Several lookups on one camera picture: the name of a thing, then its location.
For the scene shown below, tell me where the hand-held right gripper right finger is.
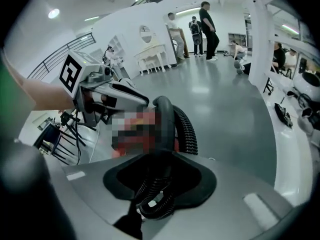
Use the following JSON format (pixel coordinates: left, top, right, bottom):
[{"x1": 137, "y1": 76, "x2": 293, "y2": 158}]
[{"x1": 139, "y1": 150, "x2": 302, "y2": 240}]

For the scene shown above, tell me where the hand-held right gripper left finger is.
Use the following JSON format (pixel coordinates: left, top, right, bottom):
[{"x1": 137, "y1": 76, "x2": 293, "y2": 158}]
[{"x1": 61, "y1": 155, "x2": 144, "y2": 237}]

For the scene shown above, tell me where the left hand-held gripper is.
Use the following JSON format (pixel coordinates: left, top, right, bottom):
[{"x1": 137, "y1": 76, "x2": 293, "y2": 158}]
[{"x1": 58, "y1": 49, "x2": 151, "y2": 131}]

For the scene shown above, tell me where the black corrugated vacuum hose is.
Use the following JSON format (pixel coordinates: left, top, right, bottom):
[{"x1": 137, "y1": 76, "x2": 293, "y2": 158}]
[{"x1": 134, "y1": 95, "x2": 200, "y2": 220}]

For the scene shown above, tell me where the person's left forearm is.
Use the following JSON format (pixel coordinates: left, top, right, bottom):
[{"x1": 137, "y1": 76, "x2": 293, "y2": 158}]
[{"x1": 3, "y1": 55, "x2": 76, "y2": 113}]

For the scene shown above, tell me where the white vanity table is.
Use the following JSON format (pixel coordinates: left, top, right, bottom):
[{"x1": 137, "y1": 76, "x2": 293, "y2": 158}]
[{"x1": 133, "y1": 43, "x2": 168, "y2": 76}]

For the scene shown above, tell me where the oval white mirror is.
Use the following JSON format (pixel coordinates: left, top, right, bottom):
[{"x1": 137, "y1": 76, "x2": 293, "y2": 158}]
[{"x1": 139, "y1": 24, "x2": 155, "y2": 45}]

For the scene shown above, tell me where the black tripod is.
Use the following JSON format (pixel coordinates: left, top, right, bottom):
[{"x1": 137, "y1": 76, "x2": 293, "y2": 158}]
[{"x1": 59, "y1": 109, "x2": 87, "y2": 147}]

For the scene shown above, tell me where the wooden board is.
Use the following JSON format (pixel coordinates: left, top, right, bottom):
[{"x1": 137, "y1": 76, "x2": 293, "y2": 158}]
[{"x1": 178, "y1": 28, "x2": 191, "y2": 59}]

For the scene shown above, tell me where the white curved counter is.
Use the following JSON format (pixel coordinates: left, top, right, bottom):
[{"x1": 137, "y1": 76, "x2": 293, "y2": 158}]
[{"x1": 259, "y1": 82, "x2": 315, "y2": 207}]

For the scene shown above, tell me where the black metal railing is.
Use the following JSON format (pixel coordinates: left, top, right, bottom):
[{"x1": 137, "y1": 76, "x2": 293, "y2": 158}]
[{"x1": 26, "y1": 32, "x2": 98, "y2": 80}]

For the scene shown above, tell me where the round ceiling lamp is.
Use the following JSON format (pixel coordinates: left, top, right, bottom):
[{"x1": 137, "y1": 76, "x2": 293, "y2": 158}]
[{"x1": 47, "y1": 7, "x2": 61, "y2": 20}]

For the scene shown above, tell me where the black bag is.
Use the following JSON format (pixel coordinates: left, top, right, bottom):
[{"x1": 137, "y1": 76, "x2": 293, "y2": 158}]
[{"x1": 273, "y1": 102, "x2": 294, "y2": 128}]

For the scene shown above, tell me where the person's green shirt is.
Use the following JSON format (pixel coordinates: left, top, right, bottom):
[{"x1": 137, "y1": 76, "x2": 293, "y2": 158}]
[{"x1": 0, "y1": 49, "x2": 36, "y2": 141}]

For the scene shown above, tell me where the white cubby shelf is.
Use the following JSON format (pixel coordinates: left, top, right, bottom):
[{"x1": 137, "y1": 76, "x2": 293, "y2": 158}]
[{"x1": 227, "y1": 32, "x2": 248, "y2": 46}]

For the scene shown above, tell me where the black office chair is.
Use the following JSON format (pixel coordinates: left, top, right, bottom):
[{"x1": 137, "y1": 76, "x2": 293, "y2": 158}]
[{"x1": 262, "y1": 77, "x2": 275, "y2": 96}]

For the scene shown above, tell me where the white cable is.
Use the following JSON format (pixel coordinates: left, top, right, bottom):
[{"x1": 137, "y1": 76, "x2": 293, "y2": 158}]
[{"x1": 88, "y1": 122, "x2": 101, "y2": 164}]

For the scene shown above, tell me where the white wall shelf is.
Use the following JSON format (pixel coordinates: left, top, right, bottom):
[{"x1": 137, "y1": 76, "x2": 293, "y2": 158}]
[{"x1": 108, "y1": 34, "x2": 124, "y2": 58}]

